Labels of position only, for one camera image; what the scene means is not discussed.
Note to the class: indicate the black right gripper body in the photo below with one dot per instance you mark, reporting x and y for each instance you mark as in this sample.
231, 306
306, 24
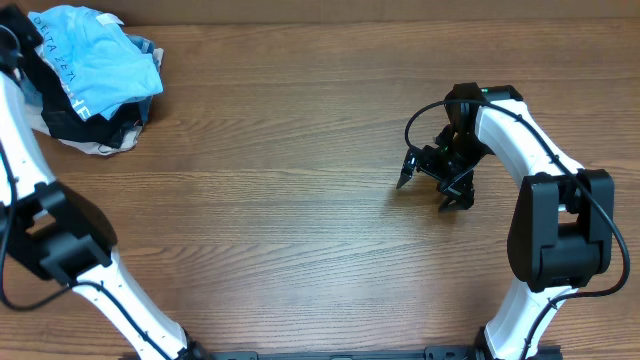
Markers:
457, 158

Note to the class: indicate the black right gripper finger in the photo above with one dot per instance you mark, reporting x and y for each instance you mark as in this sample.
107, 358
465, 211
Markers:
408, 168
455, 203

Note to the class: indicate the light blue printed t-shirt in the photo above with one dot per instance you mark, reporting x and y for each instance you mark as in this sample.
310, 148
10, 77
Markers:
99, 67

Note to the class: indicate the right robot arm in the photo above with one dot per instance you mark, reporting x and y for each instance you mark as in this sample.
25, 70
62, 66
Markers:
561, 232

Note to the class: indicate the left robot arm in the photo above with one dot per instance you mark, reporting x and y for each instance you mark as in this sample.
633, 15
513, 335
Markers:
59, 235

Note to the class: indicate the black folded shirt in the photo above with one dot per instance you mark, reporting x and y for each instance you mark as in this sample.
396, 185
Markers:
59, 118

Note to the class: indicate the beige folded garment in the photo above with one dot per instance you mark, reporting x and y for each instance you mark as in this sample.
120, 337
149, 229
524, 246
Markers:
97, 149

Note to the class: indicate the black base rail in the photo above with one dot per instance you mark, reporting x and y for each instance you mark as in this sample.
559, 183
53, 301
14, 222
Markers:
440, 352

